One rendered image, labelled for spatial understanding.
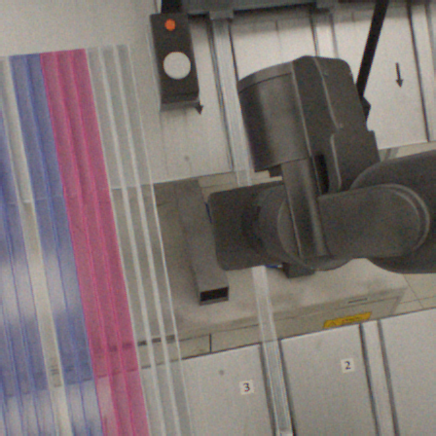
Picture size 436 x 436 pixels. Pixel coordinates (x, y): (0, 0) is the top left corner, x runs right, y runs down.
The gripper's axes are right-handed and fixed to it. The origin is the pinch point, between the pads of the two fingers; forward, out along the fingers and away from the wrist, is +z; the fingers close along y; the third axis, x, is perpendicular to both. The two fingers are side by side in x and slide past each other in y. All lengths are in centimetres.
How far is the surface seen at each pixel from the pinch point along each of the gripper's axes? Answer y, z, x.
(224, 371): 5.0, 0.7, 14.6
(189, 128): 4.5, 1.0, -10.3
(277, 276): -10.7, 33.2, 11.7
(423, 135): -20.6, 1.0, -6.1
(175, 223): 4.6, 44.5, -0.2
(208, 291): 2.2, 28.6, 11.1
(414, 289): -72, 97, 35
